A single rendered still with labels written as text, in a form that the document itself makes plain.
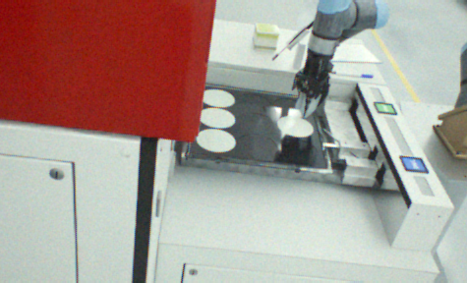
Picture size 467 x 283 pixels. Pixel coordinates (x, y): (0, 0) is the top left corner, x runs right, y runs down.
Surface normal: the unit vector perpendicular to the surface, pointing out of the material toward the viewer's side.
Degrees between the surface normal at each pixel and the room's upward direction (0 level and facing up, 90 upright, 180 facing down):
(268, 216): 0
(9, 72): 90
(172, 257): 90
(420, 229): 90
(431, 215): 90
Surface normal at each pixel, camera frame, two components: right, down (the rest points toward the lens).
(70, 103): 0.00, 0.57
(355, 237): 0.15, -0.81
